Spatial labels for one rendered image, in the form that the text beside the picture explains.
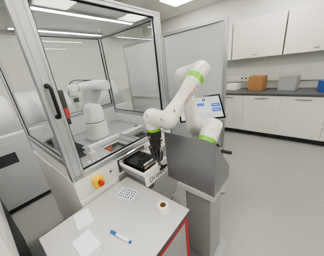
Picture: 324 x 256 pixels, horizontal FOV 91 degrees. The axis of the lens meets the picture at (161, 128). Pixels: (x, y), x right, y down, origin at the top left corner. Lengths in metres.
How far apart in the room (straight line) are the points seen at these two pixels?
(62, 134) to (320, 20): 3.85
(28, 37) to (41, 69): 0.14
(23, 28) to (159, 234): 1.17
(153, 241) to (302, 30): 3.74
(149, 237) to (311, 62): 3.99
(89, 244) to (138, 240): 0.23
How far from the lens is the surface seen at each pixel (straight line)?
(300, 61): 4.25
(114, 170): 1.32
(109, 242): 1.04
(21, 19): 1.05
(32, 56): 1.03
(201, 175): 1.09
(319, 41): 3.89
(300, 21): 3.92
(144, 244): 0.98
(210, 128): 1.14
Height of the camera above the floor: 1.56
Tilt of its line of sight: 21 degrees down
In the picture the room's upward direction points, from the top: 6 degrees counter-clockwise
